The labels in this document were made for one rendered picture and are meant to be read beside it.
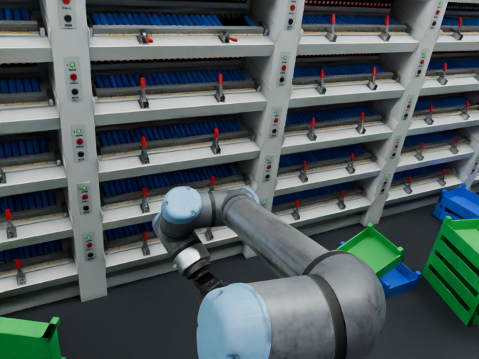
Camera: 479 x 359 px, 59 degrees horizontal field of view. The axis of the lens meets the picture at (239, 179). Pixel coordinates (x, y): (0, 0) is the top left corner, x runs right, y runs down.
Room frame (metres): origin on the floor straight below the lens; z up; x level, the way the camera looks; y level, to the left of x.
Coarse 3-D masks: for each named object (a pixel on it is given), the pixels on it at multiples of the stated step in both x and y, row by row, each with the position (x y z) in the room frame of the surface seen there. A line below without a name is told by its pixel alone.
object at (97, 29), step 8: (96, 32) 1.24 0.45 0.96; (104, 32) 1.25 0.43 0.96; (112, 32) 1.26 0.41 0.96; (120, 32) 1.27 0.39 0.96; (128, 32) 1.29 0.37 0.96; (136, 32) 1.30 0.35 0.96; (152, 32) 1.32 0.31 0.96; (160, 32) 1.33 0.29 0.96; (168, 32) 1.35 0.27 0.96; (176, 32) 1.36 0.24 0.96; (184, 32) 1.37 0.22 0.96; (192, 32) 1.39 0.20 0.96; (200, 32) 1.40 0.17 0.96; (208, 32) 1.41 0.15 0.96; (216, 32) 1.43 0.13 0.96; (232, 32) 1.46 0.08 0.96; (240, 32) 1.47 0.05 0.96; (248, 32) 1.49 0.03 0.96; (256, 32) 1.50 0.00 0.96
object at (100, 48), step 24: (96, 0) 1.36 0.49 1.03; (120, 0) 1.39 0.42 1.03; (144, 0) 1.43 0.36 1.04; (264, 24) 1.54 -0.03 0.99; (96, 48) 1.19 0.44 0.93; (120, 48) 1.23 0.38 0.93; (144, 48) 1.26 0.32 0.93; (168, 48) 1.30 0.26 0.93; (192, 48) 1.34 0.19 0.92; (216, 48) 1.38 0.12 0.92; (240, 48) 1.43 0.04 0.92; (264, 48) 1.47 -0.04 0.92
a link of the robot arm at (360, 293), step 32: (224, 192) 0.90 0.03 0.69; (224, 224) 0.86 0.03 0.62; (256, 224) 0.68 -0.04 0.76; (288, 224) 0.66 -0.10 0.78; (288, 256) 0.54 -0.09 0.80; (320, 256) 0.48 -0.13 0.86; (352, 256) 0.47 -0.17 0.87; (352, 288) 0.39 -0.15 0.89; (352, 320) 0.35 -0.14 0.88; (384, 320) 0.39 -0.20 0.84; (352, 352) 0.33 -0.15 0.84
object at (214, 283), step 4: (204, 272) 0.82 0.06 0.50; (208, 272) 0.81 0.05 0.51; (200, 276) 0.80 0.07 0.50; (204, 276) 0.79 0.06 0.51; (208, 276) 0.78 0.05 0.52; (212, 276) 0.77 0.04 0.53; (196, 280) 0.79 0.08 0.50; (200, 280) 0.78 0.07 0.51; (204, 280) 0.77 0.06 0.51; (208, 280) 0.76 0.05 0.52; (212, 280) 0.75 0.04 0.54; (216, 280) 0.75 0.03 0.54; (196, 284) 0.78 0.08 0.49; (200, 284) 0.76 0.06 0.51; (204, 284) 0.75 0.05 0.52; (208, 284) 0.73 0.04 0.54; (212, 284) 0.73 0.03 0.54; (216, 284) 0.73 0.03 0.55; (220, 284) 0.73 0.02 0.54; (200, 288) 0.75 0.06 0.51; (204, 288) 0.73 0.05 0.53; (208, 288) 0.72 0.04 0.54; (212, 288) 0.72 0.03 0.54; (204, 292) 0.72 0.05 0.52; (208, 292) 0.71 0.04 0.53
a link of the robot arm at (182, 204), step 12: (168, 192) 0.85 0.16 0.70; (180, 192) 0.86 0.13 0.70; (192, 192) 0.86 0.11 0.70; (204, 192) 0.89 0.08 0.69; (168, 204) 0.82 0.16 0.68; (180, 204) 0.83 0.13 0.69; (192, 204) 0.83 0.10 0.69; (204, 204) 0.85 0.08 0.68; (168, 216) 0.81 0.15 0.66; (180, 216) 0.80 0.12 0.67; (192, 216) 0.81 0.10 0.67; (204, 216) 0.84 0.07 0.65; (168, 228) 0.83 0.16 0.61; (180, 228) 0.82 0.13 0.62; (192, 228) 0.84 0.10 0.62
